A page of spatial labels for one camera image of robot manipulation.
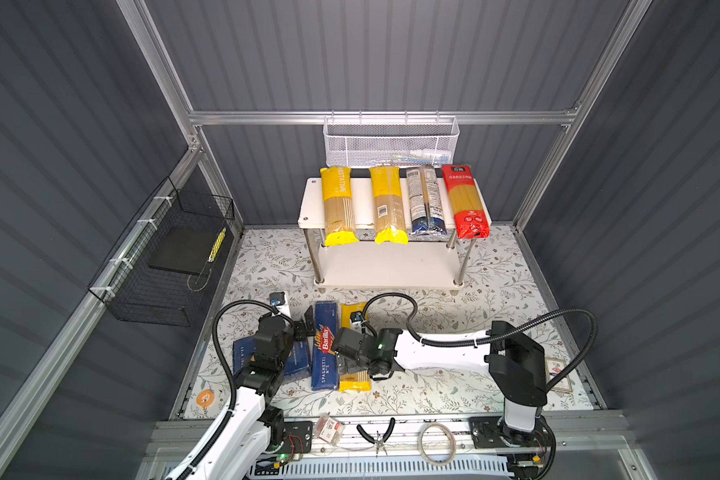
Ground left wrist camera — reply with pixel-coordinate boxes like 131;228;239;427
268;291;291;317

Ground small red white packet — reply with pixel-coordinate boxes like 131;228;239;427
315;415;345;446

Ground roll of clear tape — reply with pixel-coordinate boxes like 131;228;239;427
417;422;457;467

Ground black wire basket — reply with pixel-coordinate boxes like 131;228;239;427
89;179;236;327

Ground orange round sticker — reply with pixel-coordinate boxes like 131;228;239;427
196;389;215;408

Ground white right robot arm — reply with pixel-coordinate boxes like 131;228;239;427
333;321;547;433

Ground yellow Pastatime bag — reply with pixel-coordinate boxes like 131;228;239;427
320;167;358;247
337;303;371;392
370;166;409;245

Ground white wire mesh basket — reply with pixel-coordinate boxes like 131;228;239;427
323;115;460;169

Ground clear blue spaghetti bag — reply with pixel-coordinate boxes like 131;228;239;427
406;166;447;236

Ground dark blue pasta box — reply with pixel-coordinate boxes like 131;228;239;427
233;336;311;383

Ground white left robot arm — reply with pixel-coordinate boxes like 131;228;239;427
166;299;297;479

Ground black handled pliers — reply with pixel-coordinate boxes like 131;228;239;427
356;417;396;455

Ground blue Barilla spaghetti box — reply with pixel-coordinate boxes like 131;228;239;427
311;301;340;391

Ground red spaghetti bag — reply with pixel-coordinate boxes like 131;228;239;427
442;165;490;239

